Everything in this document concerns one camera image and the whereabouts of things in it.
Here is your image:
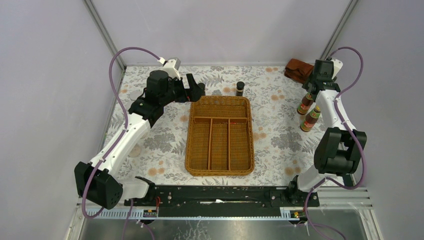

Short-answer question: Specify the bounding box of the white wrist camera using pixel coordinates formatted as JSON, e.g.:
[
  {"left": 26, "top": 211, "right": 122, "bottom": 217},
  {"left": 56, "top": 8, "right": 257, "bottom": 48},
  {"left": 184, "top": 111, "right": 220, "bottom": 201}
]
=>
[
  {"left": 327, "top": 57, "right": 344, "bottom": 79},
  {"left": 157, "top": 57, "right": 181, "bottom": 80}
]

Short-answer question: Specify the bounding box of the black-cap pale spice jar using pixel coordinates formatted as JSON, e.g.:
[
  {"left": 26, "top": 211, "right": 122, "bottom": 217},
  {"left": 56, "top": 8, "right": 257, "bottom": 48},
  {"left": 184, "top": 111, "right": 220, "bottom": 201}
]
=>
[{"left": 128, "top": 144, "right": 141, "bottom": 158}]

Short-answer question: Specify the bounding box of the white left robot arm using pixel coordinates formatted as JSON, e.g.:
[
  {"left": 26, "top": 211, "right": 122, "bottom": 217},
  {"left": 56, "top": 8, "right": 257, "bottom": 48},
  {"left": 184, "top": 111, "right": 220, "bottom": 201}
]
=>
[{"left": 74, "top": 70, "right": 206, "bottom": 210}]

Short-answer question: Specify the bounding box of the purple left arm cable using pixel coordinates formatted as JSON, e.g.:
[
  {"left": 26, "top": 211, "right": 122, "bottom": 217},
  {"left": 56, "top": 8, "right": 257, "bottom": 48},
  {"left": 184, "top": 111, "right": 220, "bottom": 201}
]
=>
[{"left": 81, "top": 46, "right": 163, "bottom": 220}]

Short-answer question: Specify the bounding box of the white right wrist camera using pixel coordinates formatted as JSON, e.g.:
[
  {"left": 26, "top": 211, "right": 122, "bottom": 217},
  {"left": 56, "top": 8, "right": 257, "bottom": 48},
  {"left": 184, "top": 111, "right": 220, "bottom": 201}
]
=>
[{"left": 327, "top": 57, "right": 344, "bottom": 79}]

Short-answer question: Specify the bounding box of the silver-lid salt jar far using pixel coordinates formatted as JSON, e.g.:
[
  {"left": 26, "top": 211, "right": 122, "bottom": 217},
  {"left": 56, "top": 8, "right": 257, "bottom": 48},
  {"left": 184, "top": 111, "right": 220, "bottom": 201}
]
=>
[{"left": 129, "top": 90, "right": 143, "bottom": 101}]

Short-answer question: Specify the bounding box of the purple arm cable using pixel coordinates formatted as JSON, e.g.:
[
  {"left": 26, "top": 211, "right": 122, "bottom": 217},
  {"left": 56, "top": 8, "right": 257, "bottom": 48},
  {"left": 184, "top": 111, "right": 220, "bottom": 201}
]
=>
[
  {"left": 304, "top": 46, "right": 367, "bottom": 240},
  {"left": 81, "top": 46, "right": 163, "bottom": 220}
]

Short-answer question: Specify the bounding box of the brown wicker basket tray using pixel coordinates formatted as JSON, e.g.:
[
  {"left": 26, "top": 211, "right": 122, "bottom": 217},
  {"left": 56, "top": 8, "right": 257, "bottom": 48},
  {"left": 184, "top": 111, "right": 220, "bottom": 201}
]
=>
[{"left": 185, "top": 95, "right": 255, "bottom": 177}]

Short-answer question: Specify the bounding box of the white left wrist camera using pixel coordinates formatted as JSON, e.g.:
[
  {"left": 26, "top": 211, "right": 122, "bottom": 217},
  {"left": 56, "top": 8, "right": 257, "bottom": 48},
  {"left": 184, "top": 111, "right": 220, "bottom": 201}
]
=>
[{"left": 157, "top": 57, "right": 181, "bottom": 80}]

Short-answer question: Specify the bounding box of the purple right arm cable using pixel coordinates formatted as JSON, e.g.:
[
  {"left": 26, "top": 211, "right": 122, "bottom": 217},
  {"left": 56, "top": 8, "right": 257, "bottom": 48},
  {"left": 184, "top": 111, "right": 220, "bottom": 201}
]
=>
[{"left": 304, "top": 46, "right": 367, "bottom": 240}]

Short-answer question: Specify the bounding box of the red sauce bottle yellow cap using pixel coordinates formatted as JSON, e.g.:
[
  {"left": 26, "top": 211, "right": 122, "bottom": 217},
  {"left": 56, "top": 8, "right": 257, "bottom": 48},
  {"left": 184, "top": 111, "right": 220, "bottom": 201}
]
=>
[{"left": 296, "top": 92, "right": 314, "bottom": 115}]

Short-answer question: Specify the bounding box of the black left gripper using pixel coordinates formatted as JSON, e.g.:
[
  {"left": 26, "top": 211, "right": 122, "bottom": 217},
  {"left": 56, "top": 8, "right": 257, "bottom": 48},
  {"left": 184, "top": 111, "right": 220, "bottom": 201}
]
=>
[{"left": 159, "top": 73, "right": 205, "bottom": 107}]

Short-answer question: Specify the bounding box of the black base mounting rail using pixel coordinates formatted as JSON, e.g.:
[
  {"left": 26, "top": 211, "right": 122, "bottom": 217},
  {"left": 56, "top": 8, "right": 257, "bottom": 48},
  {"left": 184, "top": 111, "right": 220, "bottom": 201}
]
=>
[{"left": 133, "top": 181, "right": 320, "bottom": 219}]

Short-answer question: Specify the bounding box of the brown folded cloth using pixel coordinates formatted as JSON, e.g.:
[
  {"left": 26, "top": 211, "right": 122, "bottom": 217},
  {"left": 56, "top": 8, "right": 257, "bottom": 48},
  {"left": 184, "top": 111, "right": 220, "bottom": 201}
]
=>
[{"left": 284, "top": 58, "right": 314, "bottom": 84}]

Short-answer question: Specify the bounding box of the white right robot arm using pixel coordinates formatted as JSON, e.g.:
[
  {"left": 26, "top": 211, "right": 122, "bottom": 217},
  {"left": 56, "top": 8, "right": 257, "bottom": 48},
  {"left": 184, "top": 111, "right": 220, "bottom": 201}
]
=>
[{"left": 286, "top": 59, "right": 367, "bottom": 206}]

